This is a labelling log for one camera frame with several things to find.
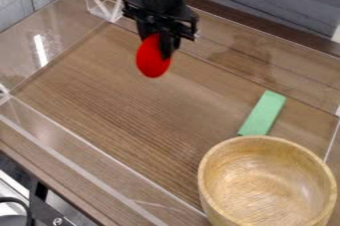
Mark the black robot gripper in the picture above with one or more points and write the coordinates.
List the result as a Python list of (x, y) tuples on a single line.
[(163, 16)]

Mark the wooden bowl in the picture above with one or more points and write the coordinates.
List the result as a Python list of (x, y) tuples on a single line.
[(264, 181)]

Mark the clear acrylic table barrier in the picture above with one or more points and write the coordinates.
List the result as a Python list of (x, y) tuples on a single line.
[(113, 139)]

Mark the red plush strawberry toy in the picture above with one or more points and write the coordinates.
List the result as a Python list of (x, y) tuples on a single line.
[(151, 63)]

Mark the black metal table frame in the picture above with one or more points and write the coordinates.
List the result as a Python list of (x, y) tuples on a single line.
[(37, 210)]

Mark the clear acrylic corner bracket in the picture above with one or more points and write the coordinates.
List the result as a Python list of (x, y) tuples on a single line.
[(107, 9)]

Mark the green rectangular block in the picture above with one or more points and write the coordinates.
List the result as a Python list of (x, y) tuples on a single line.
[(263, 115)]

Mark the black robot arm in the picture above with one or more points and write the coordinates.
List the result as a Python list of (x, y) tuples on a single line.
[(165, 17)]

